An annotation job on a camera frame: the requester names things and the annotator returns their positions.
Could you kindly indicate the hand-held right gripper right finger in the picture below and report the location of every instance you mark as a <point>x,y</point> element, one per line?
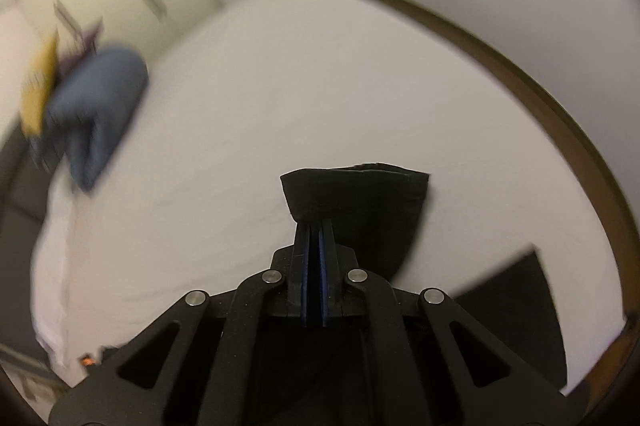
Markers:
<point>324,278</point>

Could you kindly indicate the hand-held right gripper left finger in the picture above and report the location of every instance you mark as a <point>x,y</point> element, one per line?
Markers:
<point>305,278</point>

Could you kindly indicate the black pants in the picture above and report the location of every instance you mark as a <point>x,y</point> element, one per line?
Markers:
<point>360,211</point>

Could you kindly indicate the white bed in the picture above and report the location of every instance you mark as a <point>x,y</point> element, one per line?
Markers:
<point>300,105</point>

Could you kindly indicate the blue folded blanket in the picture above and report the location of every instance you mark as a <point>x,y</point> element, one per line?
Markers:
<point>97,108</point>

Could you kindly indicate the yellow cloth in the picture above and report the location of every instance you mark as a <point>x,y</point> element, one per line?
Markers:
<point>40,88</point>

